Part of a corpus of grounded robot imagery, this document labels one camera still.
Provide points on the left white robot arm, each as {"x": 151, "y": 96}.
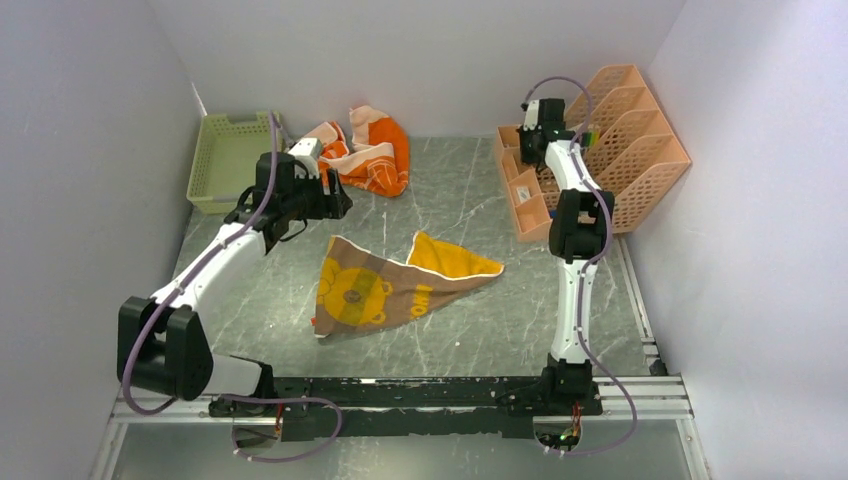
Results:
{"x": 162, "y": 345}

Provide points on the orange and cream towel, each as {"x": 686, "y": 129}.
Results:
{"x": 376, "y": 158}

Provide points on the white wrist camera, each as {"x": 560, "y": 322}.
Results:
{"x": 306, "y": 153}
{"x": 530, "y": 122}

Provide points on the green plastic basket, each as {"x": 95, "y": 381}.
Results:
{"x": 225, "y": 158}

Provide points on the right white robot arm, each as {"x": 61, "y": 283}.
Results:
{"x": 578, "y": 236}

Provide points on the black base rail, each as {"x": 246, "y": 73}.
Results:
{"x": 395, "y": 424}

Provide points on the orange plastic file organizer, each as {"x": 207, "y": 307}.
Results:
{"x": 638, "y": 156}

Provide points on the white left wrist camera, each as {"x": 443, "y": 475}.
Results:
{"x": 306, "y": 153}

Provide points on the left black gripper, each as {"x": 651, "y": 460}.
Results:
{"x": 333, "y": 206}

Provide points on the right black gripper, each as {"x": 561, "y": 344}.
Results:
{"x": 526, "y": 157}

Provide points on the white paper in organizer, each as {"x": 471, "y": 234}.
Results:
{"x": 523, "y": 194}

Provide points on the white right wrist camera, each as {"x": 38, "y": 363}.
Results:
{"x": 530, "y": 122}

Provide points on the coloured pens in organizer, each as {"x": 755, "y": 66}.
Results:
{"x": 589, "y": 138}

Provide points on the aluminium frame rail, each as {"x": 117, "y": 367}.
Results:
{"x": 644, "y": 398}

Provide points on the brown yellow bear towel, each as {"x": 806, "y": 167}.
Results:
{"x": 360, "y": 292}

